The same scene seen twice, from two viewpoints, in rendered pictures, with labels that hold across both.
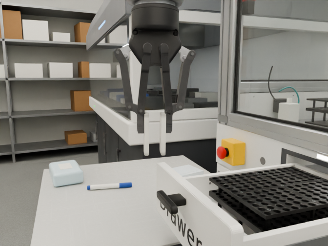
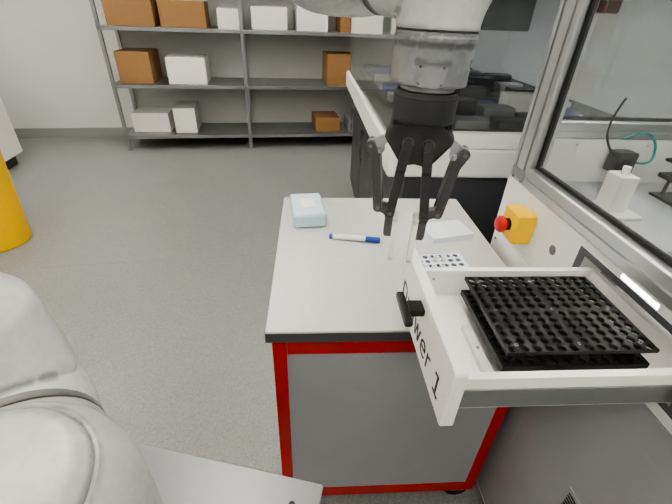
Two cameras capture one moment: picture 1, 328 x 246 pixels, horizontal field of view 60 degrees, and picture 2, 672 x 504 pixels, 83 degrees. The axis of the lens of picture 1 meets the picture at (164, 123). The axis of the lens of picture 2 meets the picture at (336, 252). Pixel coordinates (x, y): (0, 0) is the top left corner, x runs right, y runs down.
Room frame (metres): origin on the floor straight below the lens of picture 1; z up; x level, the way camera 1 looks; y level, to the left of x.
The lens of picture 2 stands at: (-0.02, -0.02, 1.29)
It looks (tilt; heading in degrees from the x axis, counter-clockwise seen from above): 33 degrees down; 15
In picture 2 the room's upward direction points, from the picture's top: 2 degrees clockwise
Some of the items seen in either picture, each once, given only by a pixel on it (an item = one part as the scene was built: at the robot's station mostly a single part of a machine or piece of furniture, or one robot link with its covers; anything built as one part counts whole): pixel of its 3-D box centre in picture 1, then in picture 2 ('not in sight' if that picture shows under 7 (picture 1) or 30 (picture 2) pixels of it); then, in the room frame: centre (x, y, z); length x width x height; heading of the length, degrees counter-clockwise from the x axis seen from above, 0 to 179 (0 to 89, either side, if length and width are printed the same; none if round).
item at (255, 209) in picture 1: (237, 194); (489, 311); (0.49, -0.13, 0.90); 0.18 x 0.02 x 0.01; 20
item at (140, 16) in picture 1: (154, 37); (420, 127); (0.47, 0.01, 1.17); 0.08 x 0.07 x 0.09; 96
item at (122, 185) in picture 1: (110, 186); (354, 238); (0.85, 0.17, 0.77); 0.14 x 0.02 x 0.02; 101
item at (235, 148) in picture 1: (232, 151); (516, 224); (0.87, -0.21, 0.88); 0.07 x 0.05 x 0.07; 20
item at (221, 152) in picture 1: (222, 152); (502, 223); (0.86, -0.18, 0.88); 0.04 x 0.03 x 0.04; 20
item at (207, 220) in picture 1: (187, 215); (425, 323); (0.45, -0.04, 0.87); 0.29 x 0.02 x 0.11; 20
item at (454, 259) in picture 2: not in sight; (439, 268); (0.76, -0.06, 0.78); 0.12 x 0.08 x 0.04; 115
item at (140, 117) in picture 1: (135, 117); (382, 217); (0.47, 0.05, 1.04); 0.03 x 0.01 x 0.05; 96
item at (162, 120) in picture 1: (162, 133); (412, 237); (0.47, 0.00, 1.01); 0.03 x 0.01 x 0.07; 6
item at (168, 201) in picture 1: (173, 200); (411, 308); (0.45, -0.02, 0.91); 0.07 x 0.04 x 0.01; 20
